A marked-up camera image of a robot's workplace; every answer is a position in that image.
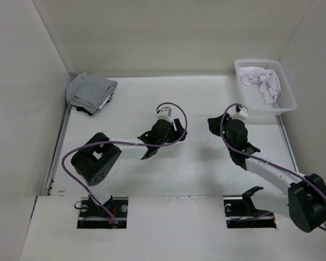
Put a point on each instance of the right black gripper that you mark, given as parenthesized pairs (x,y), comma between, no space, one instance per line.
(214,125)

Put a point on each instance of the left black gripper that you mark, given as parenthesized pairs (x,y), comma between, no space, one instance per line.
(179,130)

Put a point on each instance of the white tank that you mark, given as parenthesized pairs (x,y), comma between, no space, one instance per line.
(107,100)
(268,80)

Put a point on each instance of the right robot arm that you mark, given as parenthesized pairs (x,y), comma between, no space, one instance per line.
(304,197)

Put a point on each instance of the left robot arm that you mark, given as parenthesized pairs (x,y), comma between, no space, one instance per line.
(95,159)

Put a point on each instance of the folded white tank top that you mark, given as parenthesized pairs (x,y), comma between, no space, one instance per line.
(107,100)

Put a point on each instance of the folded grey tank top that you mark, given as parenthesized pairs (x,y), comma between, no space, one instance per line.
(89,91)

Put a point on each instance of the folded black tank top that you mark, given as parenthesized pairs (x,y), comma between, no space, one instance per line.
(85,111)

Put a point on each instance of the white plastic basket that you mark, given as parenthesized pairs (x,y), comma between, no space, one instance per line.
(254,101)

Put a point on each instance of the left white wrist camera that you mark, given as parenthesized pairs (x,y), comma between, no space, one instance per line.
(164,114)

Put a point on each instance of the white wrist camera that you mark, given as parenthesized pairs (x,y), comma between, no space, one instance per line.
(241,113)
(164,114)

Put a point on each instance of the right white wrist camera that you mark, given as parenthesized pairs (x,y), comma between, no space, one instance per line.
(241,113)

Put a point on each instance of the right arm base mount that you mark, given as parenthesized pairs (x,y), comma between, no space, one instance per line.
(240,212)

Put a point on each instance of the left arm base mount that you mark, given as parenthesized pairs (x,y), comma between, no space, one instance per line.
(92,216)

